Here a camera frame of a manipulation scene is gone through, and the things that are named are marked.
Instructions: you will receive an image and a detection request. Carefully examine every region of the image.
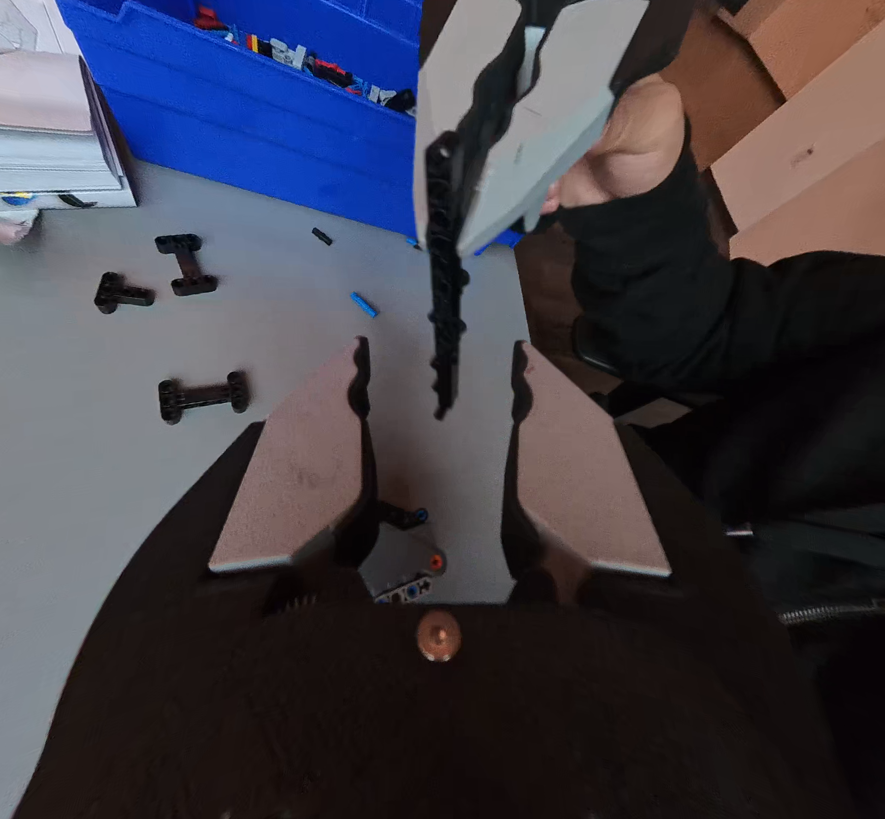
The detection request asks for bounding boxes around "closed cardboard box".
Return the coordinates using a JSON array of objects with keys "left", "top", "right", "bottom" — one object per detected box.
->
[
  {"left": 711, "top": 38, "right": 885, "bottom": 265},
  {"left": 715, "top": 0, "right": 885, "bottom": 101}
]

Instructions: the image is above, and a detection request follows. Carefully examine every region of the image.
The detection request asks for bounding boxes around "stack of white booklets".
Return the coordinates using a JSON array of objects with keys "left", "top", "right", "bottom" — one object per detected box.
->
[{"left": 0, "top": 50, "right": 139, "bottom": 213}]

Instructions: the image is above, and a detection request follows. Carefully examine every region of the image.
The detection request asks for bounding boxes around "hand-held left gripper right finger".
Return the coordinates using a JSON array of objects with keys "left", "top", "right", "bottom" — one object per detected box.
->
[{"left": 501, "top": 340, "right": 673, "bottom": 604}]

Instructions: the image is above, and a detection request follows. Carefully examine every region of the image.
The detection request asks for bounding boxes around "person's right forearm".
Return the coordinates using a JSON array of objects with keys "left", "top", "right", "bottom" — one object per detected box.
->
[{"left": 553, "top": 121, "right": 885, "bottom": 419}]

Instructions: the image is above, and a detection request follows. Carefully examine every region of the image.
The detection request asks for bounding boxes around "black lego H connector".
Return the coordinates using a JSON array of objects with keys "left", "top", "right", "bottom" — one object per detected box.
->
[
  {"left": 157, "top": 369, "right": 250, "bottom": 426},
  {"left": 154, "top": 232, "right": 220, "bottom": 299}
]

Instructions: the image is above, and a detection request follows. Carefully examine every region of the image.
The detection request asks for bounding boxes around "blue plastic bin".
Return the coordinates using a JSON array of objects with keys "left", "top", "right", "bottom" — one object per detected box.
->
[{"left": 23, "top": 0, "right": 528, "bottom": 249}]

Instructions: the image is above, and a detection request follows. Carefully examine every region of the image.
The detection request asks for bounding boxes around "person's right hand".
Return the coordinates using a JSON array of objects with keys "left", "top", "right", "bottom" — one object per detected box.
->
[{"left": 539, "top": 74, "right": 690, "bottom": 217}]

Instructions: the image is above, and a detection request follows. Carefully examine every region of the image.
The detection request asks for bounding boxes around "long black lego beam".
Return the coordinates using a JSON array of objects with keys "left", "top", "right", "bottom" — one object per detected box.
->
[{"left": 423, "top": 130, "right": 472, "bottom": 421}]

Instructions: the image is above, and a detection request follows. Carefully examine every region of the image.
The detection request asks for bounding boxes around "black lego angle connector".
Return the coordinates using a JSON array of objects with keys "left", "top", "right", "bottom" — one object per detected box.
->
[{"left": 93, "top": 271, "right": 157, "bottom": 316}]

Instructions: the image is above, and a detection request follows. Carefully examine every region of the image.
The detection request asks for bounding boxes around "pile of lego pieces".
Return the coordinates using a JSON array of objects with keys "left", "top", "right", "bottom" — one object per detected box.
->
[{"left": 192, "top": 3, "right": 419, "bottom": 118}]

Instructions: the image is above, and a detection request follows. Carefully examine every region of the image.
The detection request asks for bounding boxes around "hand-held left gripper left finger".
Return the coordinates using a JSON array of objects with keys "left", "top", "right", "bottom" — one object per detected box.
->
[{"left": 207, "top": 336, "right": 381, "bottom": 574}]

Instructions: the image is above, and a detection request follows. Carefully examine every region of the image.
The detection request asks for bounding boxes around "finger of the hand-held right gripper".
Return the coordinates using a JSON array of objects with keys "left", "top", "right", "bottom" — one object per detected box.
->
[
  {"left": 456, "top": 0, "right": 651, "bottom": 259},
  {"left": 412, "top": 0, "right": 524, "bottom": 236}
]

